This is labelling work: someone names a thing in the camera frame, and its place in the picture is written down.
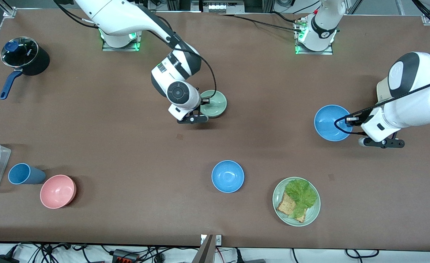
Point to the black power adapter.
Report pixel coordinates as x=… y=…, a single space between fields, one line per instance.
x=3 y=259

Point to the green plate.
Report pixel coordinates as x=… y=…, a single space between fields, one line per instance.
x=312 y=215

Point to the blue plastic cup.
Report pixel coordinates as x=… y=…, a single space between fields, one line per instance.
x=19 y=174

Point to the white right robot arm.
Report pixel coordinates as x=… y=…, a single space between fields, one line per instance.
x=120 y=14

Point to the metal edge bracket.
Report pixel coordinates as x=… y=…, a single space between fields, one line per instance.
x=218 y=239

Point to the green bowl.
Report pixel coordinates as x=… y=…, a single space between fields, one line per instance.
x=217 y=106

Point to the glass lid with blue knob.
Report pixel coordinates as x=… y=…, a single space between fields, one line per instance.
x=21 y=53

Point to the pink bowl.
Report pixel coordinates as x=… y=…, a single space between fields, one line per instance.
x=57 y=191

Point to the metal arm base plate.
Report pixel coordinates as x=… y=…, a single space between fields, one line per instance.
x=324 y=52
x=107 y=48

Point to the metal corner bracket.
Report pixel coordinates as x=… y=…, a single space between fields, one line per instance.
x=9 y=12
x=427 y=19

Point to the blue bowl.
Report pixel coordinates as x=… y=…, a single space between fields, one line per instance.
x=227 y=176
x=328 y=122

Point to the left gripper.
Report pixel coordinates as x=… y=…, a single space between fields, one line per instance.
x=360 y=118

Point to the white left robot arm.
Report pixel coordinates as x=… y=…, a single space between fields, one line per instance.
x=418 y=104

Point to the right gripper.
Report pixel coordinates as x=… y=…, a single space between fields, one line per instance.
x=201 y=102

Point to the brown toast slice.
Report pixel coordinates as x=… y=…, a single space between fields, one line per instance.
x=286 y=204
x=301 y=216

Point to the dark camera pole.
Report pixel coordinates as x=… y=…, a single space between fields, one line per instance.
x=204 y=252

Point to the white power strip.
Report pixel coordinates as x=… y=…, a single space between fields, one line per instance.
x=222 y=7

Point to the white toaster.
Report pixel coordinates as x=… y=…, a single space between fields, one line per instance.
x=383 y=91

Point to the red and black device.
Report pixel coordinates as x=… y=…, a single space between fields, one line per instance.
x=125 y=256

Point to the green lettuce leaf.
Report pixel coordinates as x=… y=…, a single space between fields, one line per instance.
x=302 y=193

